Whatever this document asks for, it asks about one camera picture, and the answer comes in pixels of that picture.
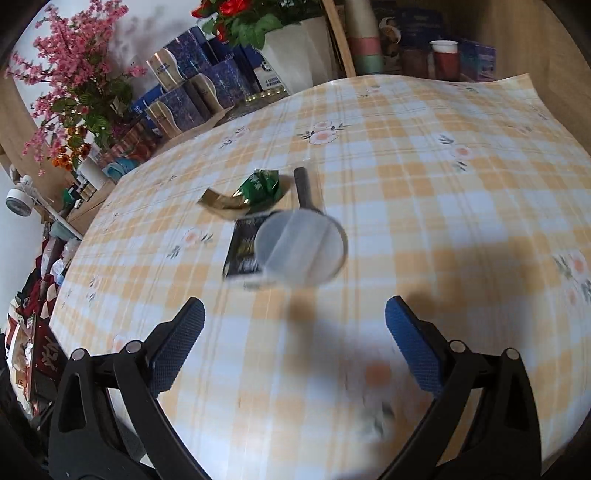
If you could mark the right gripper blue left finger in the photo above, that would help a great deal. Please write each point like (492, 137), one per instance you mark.
(169, 344)

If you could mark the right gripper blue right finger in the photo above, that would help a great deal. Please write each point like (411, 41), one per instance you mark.
(419, 344)

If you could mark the black small packet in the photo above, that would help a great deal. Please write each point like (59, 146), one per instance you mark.
(240, 262)

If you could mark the translucent round lid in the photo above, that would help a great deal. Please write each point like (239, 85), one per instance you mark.
(300, 248)

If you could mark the plaid yellow tablecloth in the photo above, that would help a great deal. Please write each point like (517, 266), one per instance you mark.
(470, 201)

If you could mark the green candy wrapper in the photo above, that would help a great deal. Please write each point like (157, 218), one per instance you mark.
(258, 192)

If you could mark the white slim vase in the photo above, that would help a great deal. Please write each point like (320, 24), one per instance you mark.
(91, 172)

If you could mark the white desk fan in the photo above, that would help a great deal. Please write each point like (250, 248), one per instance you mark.
(21, 199)

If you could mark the striped tin flower box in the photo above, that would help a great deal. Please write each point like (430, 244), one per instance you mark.
(131, 150)

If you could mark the gold embossed tray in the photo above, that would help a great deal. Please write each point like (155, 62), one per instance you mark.
(258, 101)

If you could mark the pink cherry blossom bouquet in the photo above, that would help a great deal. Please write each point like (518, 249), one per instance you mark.
(85, 102)

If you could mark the red paper cup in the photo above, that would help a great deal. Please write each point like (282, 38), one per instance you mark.
(447, 59)

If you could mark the gold blue gift box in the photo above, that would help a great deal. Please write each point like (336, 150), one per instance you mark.
(178, 61)

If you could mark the wooden shelf unit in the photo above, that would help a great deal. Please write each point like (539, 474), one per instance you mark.
(549, 40)

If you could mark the white geometric vase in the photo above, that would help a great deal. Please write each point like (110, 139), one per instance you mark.
(301, 55)

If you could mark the stack of pastel cups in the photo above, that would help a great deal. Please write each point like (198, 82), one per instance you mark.
(363, 37)

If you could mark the red rose bouquet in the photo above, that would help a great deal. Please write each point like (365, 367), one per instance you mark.
(247, 22)

